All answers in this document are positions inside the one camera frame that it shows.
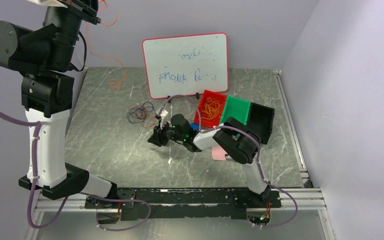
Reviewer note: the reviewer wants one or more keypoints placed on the blue eraser block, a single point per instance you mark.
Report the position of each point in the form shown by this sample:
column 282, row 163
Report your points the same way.
column 194, row 126

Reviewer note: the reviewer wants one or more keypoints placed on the pink clipboard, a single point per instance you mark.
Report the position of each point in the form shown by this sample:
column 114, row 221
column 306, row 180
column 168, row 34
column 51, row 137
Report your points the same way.
column 219, row 154

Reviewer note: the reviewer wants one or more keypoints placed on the whiteboard with pink frame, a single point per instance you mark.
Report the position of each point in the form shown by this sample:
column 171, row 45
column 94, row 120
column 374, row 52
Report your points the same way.
column 186, row 64

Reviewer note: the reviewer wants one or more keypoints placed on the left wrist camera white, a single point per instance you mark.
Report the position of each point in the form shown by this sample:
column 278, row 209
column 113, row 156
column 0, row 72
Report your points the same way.
column 49, row 3

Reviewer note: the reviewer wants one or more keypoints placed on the aluminium rail frame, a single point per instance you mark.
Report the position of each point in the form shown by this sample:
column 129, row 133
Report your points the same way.
column 292, row 199

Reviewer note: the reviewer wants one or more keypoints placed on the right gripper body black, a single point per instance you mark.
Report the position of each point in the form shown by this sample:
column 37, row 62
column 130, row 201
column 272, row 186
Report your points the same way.
column 164, row 134

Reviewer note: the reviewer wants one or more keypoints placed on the black plastic bin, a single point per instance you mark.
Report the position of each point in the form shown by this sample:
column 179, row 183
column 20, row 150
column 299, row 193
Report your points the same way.
column 261, row 118

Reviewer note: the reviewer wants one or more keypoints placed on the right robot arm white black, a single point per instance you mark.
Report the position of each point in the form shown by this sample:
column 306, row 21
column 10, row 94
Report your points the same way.
column 239, row 141

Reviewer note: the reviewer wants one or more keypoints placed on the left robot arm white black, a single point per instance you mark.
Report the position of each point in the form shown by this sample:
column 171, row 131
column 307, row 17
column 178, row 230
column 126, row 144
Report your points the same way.
column 43, row 57

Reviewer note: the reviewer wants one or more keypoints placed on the red plastic bin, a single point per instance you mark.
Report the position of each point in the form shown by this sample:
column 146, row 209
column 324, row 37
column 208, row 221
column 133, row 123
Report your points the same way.
column 210, row 107

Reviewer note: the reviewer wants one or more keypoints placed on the green plastic bin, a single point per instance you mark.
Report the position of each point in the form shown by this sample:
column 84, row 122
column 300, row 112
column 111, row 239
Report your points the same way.
column 236, row 108

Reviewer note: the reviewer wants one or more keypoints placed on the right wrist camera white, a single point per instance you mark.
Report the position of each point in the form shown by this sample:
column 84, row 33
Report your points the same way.
column 164, row 115

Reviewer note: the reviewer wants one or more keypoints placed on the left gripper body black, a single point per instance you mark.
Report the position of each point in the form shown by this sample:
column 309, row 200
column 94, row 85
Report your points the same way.
column 70, row 18

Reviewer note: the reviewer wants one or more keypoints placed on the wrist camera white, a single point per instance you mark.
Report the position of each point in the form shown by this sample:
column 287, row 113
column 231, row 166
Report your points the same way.
column 164, row 115
column 49, row 3

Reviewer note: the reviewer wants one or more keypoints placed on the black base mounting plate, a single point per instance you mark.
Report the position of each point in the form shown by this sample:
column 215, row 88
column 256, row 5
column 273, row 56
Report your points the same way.
column 172, row 203

